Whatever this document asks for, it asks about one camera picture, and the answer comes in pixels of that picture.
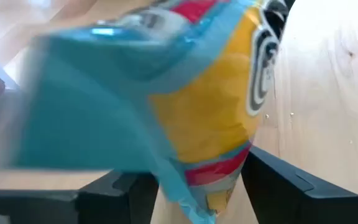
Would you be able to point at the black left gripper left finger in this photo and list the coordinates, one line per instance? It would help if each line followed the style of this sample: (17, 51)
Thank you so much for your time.
(120, 202)

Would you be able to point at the blue yellow beef noodle packet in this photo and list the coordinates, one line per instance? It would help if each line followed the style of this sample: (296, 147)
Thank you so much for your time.
(104, 109)

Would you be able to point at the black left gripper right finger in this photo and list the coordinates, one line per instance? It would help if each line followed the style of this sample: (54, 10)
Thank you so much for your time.
(291, 205)

